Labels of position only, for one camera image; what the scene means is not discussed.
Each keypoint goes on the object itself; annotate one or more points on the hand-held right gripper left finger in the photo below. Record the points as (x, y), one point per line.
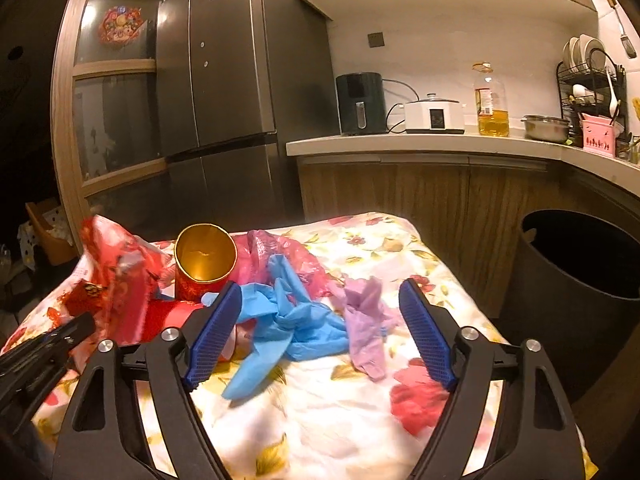
(215, 330)

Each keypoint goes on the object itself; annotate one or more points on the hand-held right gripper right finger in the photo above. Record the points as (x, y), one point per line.
(425, 330)

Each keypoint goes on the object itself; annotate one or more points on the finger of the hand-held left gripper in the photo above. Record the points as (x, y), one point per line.
(75, 330)

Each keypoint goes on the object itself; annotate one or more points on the purple rubber glove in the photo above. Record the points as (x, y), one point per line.
(365, 340)

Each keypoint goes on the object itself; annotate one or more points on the pink plastic bag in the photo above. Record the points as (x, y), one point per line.
(255, 250)

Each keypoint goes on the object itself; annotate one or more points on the black trash bin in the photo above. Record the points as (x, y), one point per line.
(550, 335)

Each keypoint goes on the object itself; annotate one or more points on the red paper envelope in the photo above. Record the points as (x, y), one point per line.
(170, 317)

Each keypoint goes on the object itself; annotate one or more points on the blue rubber glove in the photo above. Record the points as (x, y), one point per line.
(280, 320)

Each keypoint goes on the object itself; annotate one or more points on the red plastic wrapper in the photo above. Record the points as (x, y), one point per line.
(115, 270)

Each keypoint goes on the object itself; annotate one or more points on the red and gold cylinder can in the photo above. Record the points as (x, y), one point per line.
(200, 255)

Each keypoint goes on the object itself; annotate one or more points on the cardboard box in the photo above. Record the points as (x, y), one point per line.
(50, 235)

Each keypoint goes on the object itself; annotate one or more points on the floral tablecloth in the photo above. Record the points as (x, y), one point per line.
(325, 410)

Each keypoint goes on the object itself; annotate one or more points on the kitchen counter with wooden cabinets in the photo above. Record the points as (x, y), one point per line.
(400, 195)

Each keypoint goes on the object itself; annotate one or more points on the white electric cooker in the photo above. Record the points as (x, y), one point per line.
(432, 117)

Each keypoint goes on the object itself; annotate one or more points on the wooden glass door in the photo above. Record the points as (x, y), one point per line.
(62, 110)

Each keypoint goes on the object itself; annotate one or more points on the cooking oil bottle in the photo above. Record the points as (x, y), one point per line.
(491, 110)

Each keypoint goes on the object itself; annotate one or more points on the stainless steel bowl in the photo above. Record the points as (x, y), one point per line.
(545, 130)

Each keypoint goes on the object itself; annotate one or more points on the black air fryer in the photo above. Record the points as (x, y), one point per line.
(360, 105)

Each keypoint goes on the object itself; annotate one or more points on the grey refrigerator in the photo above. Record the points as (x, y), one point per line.
(225, 85)

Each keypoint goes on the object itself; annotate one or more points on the pink utensil holder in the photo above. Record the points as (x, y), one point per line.
(597, 137)

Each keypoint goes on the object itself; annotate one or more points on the white ladle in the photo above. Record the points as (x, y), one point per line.
(612, 102)

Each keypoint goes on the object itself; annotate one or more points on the black dish rack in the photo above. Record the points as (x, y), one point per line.
(575, 75)

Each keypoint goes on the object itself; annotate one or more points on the red paper door decoration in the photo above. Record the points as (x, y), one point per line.
(121, 24)

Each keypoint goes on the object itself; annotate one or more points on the hanging metal spatula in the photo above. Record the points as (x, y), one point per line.
(629, 45)

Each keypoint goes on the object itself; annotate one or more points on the dark wall socket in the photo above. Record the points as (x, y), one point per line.
(376, 40)

